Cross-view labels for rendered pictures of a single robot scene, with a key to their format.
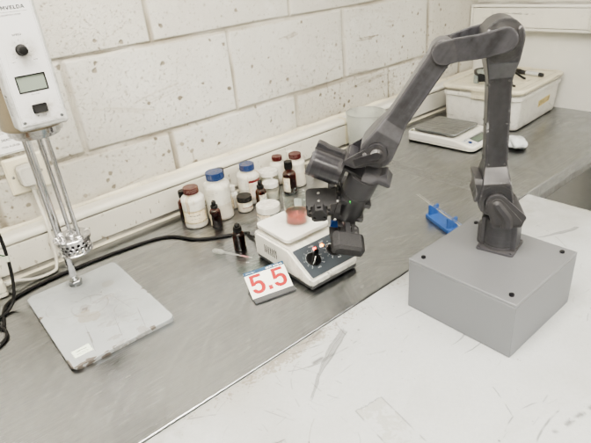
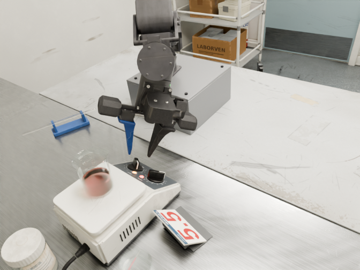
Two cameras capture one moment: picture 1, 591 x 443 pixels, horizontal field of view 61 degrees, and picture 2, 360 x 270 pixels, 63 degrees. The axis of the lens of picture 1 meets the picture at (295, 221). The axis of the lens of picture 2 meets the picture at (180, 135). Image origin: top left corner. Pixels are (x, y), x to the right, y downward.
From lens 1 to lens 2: 1.00 m
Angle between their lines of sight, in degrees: 82
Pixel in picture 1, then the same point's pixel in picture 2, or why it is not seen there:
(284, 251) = (150, 199)
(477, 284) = (214, 75)
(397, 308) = (195, 140)
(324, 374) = (284, 164)
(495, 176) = not seen: hidden behind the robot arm
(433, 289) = (201, 104)
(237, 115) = not seen: outside the picture
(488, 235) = not seen: hidden behind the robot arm
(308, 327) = (234, 185)
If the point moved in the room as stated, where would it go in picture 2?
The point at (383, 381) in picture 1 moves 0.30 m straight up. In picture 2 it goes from (274, 137) to (291, 7)
